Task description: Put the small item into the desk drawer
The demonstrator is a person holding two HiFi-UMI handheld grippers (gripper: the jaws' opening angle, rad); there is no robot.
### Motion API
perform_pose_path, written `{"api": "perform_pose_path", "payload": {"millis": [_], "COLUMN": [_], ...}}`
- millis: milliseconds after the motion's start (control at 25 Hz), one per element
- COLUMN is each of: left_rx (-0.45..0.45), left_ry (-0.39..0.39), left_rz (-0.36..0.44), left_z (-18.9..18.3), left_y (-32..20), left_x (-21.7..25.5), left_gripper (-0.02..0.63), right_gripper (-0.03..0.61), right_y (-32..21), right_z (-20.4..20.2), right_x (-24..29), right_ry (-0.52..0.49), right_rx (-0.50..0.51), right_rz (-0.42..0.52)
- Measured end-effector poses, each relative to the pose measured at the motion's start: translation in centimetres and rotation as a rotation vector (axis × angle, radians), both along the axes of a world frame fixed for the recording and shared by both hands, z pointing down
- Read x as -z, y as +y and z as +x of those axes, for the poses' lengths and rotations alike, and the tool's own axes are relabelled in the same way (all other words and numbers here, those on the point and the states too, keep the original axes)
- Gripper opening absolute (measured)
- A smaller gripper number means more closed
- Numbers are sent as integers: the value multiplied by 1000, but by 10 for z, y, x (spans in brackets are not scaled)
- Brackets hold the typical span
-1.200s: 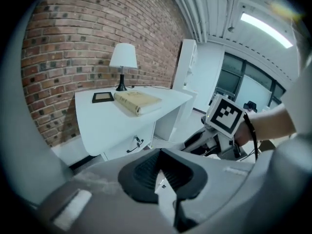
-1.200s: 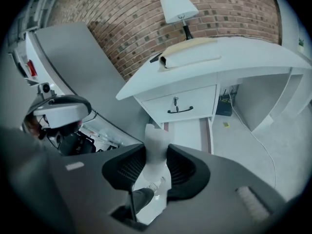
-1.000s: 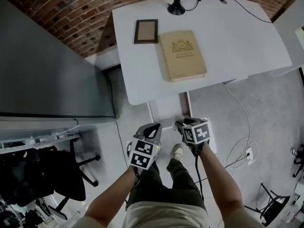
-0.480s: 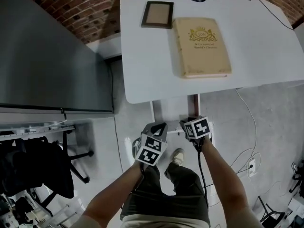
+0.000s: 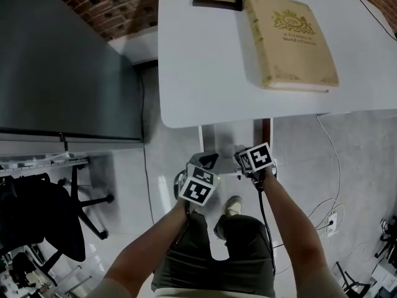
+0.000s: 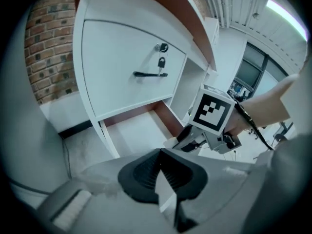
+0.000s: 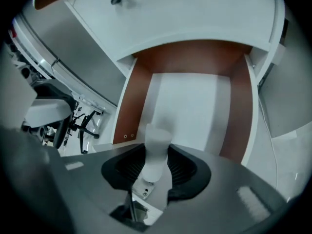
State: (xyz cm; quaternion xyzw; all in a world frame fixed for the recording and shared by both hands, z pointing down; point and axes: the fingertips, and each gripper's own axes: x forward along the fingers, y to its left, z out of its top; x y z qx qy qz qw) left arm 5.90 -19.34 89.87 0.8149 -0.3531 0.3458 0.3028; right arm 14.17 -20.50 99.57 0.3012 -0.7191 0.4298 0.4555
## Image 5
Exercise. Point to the person's beige shoe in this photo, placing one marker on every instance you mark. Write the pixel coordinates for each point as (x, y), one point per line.
(234, 205)

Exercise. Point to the grey cabinet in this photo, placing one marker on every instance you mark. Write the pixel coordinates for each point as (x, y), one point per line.
(62, 67)

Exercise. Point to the white power strip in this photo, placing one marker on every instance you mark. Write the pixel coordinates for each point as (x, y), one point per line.
(331, 223)

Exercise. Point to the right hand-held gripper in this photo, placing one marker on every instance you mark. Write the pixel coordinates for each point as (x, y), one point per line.
(259, 158)

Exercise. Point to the black folding stand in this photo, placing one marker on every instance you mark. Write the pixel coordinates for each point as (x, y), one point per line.
(350, 282)

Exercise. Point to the metal rail rack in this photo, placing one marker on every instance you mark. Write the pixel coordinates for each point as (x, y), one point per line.
(43, 161)

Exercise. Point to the person's right forearm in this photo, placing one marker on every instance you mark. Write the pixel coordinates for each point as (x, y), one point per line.
(294, 228)

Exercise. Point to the black office chair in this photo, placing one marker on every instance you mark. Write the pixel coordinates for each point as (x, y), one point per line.
(34, 216)

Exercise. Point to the person's dark trousers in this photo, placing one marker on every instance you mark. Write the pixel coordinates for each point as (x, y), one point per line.
(242, 253)

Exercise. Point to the person's left forearm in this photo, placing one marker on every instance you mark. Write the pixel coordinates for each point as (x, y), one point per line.
(145, 247)

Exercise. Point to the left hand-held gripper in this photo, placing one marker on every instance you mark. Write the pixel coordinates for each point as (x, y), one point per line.
(197, 188)

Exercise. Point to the beige hardcover book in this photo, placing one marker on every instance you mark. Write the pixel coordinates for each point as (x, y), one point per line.
(288, 42)

